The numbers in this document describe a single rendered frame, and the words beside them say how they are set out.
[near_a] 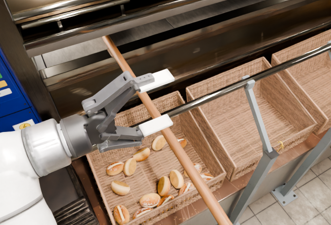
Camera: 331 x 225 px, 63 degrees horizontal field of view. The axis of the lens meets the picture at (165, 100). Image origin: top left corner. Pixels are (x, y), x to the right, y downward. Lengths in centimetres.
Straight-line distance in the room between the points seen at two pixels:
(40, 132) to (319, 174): 216
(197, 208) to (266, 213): 81
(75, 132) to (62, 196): 68
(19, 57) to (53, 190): 51
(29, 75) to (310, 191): 196
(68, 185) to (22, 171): 67
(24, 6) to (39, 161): 57
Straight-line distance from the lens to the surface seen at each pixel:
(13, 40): 102
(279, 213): 215
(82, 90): 123
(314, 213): 224
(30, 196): 51
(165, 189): 136
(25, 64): 108
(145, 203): 134
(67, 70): 113
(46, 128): 49
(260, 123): 113
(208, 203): 75
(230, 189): 147
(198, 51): 139
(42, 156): 49
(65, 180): 117
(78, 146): 49
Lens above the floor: 190
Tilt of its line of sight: 49 degrees down
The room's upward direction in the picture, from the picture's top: straight up
